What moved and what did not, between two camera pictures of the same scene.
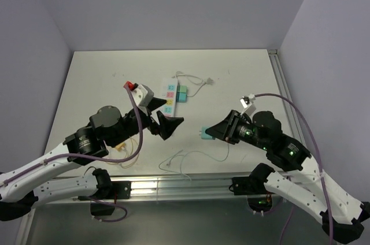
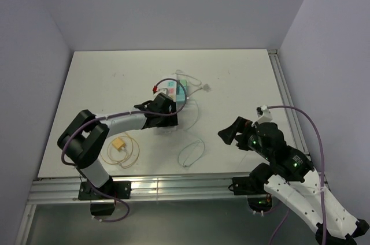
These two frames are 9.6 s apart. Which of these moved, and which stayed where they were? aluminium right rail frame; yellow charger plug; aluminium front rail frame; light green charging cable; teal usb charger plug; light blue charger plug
Moved: light blue charger plug; teal usb charger plug; light green charging cable
Stayed: yellow charger plug; aluminium right rail frame; aluminium front rail frame
